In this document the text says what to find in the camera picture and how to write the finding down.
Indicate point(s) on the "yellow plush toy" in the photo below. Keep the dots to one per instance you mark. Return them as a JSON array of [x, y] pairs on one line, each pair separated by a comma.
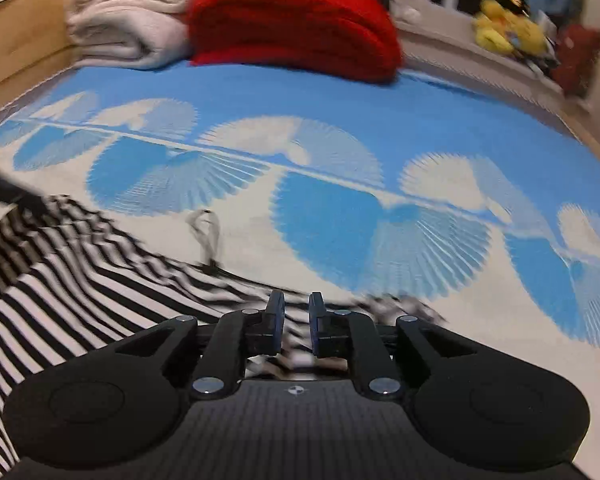
[[510, 27]]

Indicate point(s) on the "beige folded blanket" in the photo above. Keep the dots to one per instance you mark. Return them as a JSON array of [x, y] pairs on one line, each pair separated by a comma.
[[125, 17]]

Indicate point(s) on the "red knitted blanket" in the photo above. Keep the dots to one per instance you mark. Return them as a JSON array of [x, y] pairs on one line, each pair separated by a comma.
[[295, 27]]

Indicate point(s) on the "black white striped hooded shirt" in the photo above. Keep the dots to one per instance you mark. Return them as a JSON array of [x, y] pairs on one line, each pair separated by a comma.
[[65, 300]]

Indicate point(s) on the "dark red bag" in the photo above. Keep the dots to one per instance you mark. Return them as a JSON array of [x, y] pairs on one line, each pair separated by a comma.
[[577, 57]]

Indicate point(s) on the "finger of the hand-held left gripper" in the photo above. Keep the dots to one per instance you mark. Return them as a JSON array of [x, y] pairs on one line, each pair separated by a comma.
[[5, 187]]

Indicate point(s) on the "wooden bed frame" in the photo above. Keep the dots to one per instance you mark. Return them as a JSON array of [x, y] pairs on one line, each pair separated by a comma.
[[530, 90]]

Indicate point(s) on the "blue white printed blanket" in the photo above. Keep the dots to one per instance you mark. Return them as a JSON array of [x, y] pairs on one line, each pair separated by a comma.
[[330, 160]]

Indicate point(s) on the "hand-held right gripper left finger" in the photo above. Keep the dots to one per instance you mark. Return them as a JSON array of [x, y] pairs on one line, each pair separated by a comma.
[[276, 322]]

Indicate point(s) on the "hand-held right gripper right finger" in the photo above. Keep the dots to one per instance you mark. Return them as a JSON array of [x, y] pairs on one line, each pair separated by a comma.
[[316, 324]]

